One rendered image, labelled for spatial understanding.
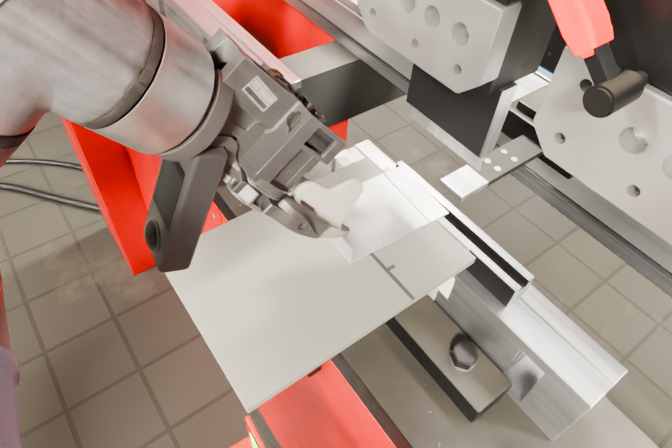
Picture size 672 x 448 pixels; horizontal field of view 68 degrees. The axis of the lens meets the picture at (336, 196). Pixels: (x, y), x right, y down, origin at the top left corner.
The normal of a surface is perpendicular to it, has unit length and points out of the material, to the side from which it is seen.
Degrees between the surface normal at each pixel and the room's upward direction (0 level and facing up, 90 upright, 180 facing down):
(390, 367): 0
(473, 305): 90
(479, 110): 90
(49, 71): 96
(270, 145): 39
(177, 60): 64
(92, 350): 0
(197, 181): 91
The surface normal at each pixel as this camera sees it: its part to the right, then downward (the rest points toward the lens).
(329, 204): 0.43, 0.58
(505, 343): -0.80, 0.40
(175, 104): 0.70, 0.44
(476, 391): 0.06, -0.68
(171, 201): -0.77, 0.05
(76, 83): 0.44, 0.74
